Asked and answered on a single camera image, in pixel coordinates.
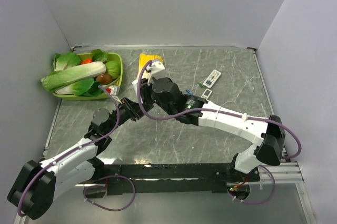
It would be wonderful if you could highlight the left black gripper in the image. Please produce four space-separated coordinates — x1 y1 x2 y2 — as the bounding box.
105 96 154 134

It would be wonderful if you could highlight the grey white remote control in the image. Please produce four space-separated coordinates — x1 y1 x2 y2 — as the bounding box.
132 79 143 103

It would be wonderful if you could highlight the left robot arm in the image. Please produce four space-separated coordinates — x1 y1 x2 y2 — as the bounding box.
7 98 153 220

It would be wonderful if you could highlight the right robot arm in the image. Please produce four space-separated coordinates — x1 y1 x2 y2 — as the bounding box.
132 77 285 181

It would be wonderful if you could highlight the small white remote control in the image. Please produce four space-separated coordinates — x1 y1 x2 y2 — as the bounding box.
201 89 212 100

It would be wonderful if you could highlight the white remote with screen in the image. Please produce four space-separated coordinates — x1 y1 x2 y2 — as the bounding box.
203 70 221 89

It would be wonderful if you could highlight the brown mushroom toy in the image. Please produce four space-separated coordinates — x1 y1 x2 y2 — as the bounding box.
96 73 113 85

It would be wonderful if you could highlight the yellow cabbage toy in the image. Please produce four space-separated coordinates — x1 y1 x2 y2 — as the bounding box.
136 53 164 80

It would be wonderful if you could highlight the round green lettuce toy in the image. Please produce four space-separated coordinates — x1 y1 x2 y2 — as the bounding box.
105 61 121 79

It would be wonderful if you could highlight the bok choy toy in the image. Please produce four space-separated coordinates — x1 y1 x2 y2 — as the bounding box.
55 79 102 97

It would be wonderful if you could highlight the green plastic basket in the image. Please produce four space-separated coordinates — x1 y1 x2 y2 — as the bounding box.
53 49 123 101

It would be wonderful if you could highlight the long napa cabbage toy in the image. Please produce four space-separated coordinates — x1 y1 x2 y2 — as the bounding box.
41 62 106 92

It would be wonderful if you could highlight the red tomato toy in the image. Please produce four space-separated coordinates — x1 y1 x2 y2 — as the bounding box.
80 59 93 65

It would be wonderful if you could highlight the green leaf toy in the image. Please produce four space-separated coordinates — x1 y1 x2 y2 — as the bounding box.
53 52 81 71

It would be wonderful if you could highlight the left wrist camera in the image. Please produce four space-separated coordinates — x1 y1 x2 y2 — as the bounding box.
106 85 120 96

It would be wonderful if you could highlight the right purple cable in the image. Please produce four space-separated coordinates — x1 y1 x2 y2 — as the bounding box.
136 60 302 160

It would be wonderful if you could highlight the purple cable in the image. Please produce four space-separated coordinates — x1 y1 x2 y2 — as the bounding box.
17 85 121 217
136 60 302 160

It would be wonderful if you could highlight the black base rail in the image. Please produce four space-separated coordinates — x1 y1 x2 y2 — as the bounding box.
82 163 260 196

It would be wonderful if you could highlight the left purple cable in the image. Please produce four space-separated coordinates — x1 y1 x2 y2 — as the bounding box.
17 85 121 217

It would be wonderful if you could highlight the aluminium frame rail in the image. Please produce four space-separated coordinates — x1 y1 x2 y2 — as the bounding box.
39 162 305 185

